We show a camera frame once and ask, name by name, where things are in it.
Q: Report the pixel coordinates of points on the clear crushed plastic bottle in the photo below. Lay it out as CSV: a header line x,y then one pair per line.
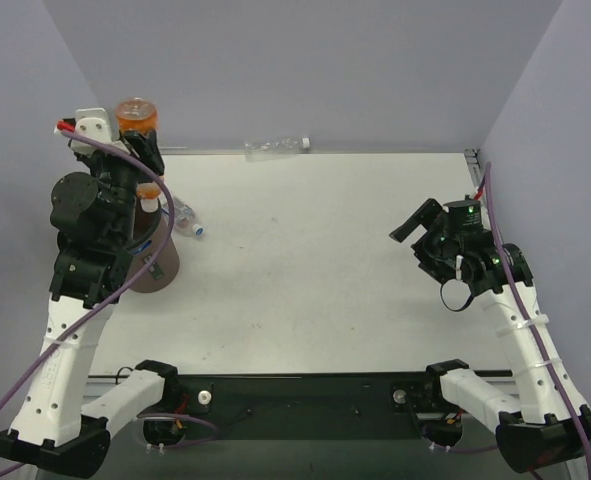
x,y
279,148

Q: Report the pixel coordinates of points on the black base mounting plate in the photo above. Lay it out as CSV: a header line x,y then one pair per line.
x,y
325,407

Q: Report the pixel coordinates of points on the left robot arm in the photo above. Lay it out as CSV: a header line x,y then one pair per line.
x,y
94,214

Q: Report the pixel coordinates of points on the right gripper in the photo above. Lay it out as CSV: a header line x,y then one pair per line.
x,y
426,240

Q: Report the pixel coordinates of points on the brown round bin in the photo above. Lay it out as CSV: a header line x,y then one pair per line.
x,y
155,260

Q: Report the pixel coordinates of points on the orange label plastic bottle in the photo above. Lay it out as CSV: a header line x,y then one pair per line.
x,y
135,113

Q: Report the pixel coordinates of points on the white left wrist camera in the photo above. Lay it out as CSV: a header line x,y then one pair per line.
x,y
98,124

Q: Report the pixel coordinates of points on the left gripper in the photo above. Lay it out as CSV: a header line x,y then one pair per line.
x,y
138,151

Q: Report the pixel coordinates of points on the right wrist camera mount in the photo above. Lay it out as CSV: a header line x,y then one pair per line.
x,y
479,194

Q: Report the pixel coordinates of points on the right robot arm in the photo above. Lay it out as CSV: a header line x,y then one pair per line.
x,y
548,421

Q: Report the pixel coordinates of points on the white label clear bottle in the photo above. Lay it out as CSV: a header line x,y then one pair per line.
x,y
184,219

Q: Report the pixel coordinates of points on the aluminium frame rail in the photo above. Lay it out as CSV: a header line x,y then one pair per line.
x,y
473,165

